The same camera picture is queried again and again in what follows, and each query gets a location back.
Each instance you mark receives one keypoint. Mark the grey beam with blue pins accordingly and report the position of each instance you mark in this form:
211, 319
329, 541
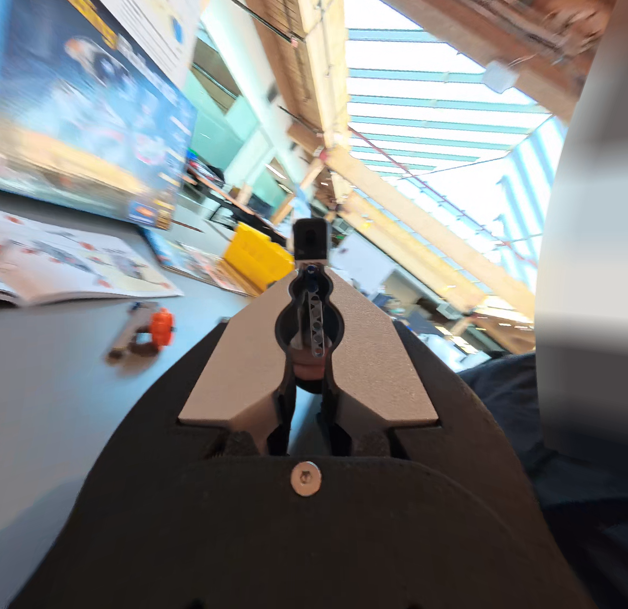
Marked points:
315, 324

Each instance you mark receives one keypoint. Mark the white printed poster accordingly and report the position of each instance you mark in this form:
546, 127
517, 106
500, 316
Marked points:
147, 20

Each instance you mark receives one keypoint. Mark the orange wheel beam assembly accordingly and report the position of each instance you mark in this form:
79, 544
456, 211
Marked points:
162, 327

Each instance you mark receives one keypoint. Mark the whiteboard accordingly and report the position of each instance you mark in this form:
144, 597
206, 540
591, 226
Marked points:
363, 260

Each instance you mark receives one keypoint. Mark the white ceiling box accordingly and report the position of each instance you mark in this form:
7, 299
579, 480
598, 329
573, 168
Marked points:
500, 76

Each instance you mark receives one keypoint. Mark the blue robot kit box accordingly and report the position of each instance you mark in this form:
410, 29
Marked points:
88, 118

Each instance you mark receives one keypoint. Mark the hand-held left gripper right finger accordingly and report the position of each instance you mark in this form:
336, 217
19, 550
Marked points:
382, 373

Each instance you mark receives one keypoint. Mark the blue manual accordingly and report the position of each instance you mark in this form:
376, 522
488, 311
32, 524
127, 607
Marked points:
186, 260

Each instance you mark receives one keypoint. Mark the wooden background desk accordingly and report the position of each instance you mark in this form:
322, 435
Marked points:
216, 187

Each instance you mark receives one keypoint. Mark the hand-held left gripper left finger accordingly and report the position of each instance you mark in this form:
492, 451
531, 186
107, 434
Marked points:
230, 373

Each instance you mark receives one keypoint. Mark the grey desk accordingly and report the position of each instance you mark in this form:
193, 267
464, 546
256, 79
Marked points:
59, 422

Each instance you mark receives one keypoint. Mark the yellow plastic bin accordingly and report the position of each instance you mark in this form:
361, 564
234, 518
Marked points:
255, 255

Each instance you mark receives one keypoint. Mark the open white instruction booklet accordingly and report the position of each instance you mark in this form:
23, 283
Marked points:
73, 270

